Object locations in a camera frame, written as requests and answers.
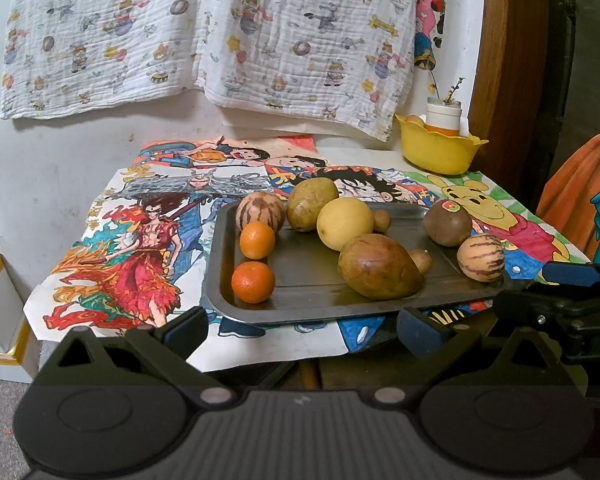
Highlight brown kiwi with sticker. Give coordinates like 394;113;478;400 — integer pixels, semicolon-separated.
423;198;473;247

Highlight green-yellow oval fruit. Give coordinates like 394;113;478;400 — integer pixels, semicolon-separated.
286;177;340;232

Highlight pink and blue wall poster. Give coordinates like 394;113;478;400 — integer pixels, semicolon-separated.
414;0;451;71

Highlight brown pointed mango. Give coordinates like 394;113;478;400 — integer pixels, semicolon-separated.
338;234;425;301

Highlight yellow lemon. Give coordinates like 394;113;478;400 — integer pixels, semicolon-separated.
316;197;376;252

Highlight white and orange cup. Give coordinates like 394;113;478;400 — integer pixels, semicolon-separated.
425;97;463;137

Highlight printed muslin cloth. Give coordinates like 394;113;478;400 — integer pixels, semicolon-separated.
0;0;216;121
195;0;418;142

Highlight yellow plastic bowl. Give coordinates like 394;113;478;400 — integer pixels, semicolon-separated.
394;112;489;176

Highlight striped pepino melon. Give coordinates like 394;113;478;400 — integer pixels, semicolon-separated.
235;191;286;235
456;234;506;282

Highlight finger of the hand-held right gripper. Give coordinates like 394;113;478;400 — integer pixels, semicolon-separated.
495;285;586;333
542;261;600;288

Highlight wooden door frame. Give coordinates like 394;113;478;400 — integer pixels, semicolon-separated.
467;0;551;201

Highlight metal tray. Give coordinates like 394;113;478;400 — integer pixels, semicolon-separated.
200;199;528;324

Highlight small orange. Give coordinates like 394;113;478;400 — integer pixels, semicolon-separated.
239;221;277;260
231;261;276;304

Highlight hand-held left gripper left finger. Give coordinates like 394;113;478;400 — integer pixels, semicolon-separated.
42;306;237;409

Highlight dry plant twigs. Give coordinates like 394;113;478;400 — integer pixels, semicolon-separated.
427;67;466;106

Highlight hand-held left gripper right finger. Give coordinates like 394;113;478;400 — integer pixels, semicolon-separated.
367;306;563;407

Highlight colourful cartoon table cover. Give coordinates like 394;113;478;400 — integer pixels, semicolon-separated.
24;195;353;373

